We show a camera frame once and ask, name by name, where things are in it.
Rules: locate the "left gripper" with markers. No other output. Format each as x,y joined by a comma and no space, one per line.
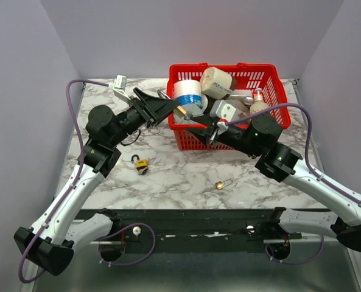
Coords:
150,103

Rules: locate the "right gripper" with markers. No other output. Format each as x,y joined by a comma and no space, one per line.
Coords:
206,135

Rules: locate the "large brass padlock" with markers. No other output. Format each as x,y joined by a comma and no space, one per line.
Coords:
180,112

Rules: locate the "small brass padlock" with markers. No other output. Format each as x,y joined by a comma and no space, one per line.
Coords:
222,184

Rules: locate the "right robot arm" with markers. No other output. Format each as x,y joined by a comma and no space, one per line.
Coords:
277,161

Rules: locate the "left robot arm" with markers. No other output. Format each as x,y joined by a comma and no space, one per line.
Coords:
51,241

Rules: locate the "grey roll front left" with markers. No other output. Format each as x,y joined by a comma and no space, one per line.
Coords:
192,110

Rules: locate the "white blue paper roll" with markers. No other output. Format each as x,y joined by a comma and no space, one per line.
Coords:
188,92

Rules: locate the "beige wrapped paper roll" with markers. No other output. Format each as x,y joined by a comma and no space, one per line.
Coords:
217,84

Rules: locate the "silver can top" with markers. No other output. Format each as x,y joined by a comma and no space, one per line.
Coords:
248,100

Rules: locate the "cream pump bottle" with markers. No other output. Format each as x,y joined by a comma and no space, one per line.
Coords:
258,104

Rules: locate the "yellow black padlock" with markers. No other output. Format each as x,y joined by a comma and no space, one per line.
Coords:
141,164

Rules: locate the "red plastic basket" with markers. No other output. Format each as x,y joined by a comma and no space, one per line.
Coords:
263,128

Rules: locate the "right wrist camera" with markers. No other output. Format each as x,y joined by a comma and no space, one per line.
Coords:
224,110

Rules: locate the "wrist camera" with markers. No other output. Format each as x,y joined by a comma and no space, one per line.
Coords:
224,110
118,86

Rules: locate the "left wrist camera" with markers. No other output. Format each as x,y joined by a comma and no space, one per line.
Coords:
118,86

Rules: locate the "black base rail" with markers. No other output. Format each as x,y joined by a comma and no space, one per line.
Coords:
196,230

